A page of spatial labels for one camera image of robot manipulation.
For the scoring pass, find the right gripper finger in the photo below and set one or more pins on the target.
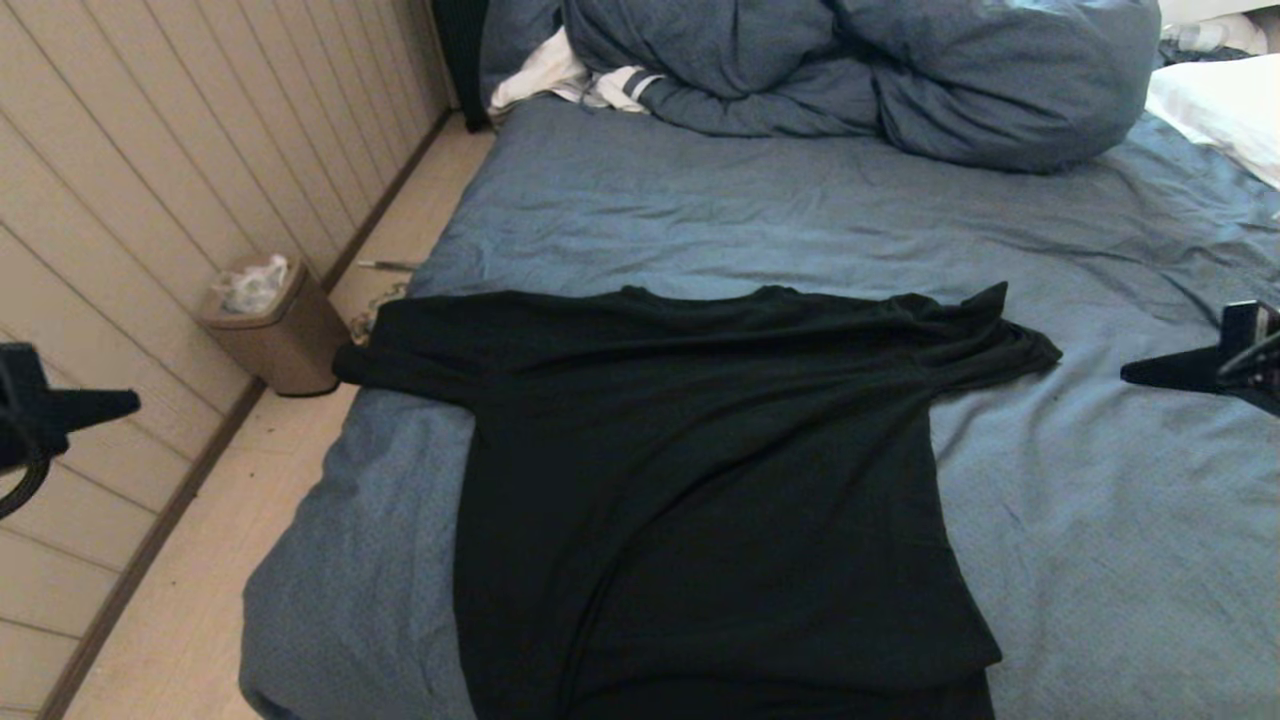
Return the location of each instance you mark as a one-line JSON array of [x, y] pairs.
[[1170, 372]]

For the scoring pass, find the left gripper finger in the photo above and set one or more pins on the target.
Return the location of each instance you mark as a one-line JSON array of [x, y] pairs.
[[90, 408]]

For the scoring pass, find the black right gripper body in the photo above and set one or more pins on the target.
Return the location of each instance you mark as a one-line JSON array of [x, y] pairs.
[[1252, 360]]

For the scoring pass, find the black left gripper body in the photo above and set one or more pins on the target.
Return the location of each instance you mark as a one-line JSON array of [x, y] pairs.
[[18, 420]]

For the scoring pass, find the black moon print T-shirt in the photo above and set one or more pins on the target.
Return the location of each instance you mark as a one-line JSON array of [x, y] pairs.
[[700, 480]]

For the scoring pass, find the clear plastic bin liner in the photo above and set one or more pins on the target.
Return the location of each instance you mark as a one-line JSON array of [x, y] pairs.
[[250, 285]]

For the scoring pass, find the brown trash bin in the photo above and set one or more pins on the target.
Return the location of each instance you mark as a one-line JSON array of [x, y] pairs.
[[295, 350]]

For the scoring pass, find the white pillow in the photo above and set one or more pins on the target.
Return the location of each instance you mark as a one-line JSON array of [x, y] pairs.
[[1225, 112]]

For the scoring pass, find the patterned item on floor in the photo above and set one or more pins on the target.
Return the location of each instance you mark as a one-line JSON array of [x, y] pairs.
[[375, 310]]

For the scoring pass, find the thin grey rod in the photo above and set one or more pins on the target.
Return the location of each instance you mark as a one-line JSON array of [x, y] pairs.
[[390, 266]]

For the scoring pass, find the white crumpled bedding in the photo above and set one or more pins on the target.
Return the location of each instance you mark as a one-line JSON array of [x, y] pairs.
[[1215, 28]]

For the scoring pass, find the crumpled blue duvet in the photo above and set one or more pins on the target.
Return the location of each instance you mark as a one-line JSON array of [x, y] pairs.
[[900, 70]]

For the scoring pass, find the blue bed sheet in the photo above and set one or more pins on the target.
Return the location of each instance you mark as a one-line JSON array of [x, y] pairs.
[[750, 200]]

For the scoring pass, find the black bedside furniture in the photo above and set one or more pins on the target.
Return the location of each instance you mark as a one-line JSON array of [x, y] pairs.
[[462, 60]]

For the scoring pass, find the white garment with blue stripes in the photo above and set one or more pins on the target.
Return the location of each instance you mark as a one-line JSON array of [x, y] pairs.
[[545, 78]]

